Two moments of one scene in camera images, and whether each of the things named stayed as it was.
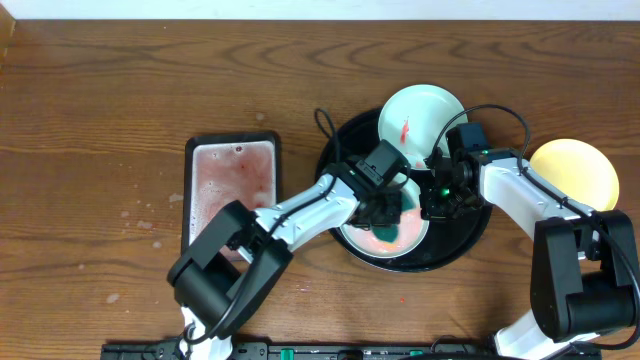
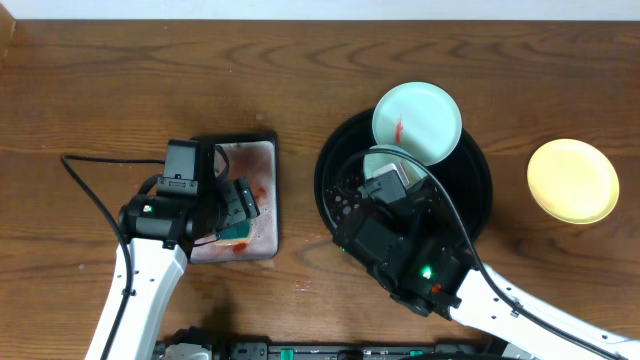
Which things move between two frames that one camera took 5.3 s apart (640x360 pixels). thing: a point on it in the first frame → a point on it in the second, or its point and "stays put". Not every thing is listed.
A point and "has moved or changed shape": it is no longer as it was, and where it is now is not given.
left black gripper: x=382 y=211 → x=239 y=201
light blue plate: x=414 y=118 stays put
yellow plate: x=579 y=171 stays put
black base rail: x=333 y=351 stays put
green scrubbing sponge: x=389 y=232 has moved or changed shape
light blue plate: x=410 y=234 has moved or changed shape
